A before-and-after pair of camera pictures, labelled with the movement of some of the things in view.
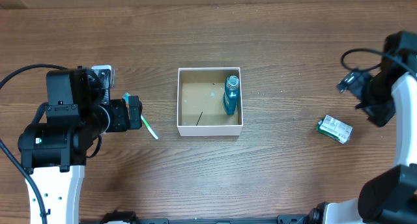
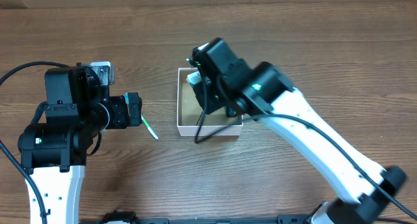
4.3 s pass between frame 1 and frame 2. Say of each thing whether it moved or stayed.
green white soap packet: moved
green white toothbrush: stayed
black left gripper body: stayed
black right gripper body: moved
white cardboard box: stayed
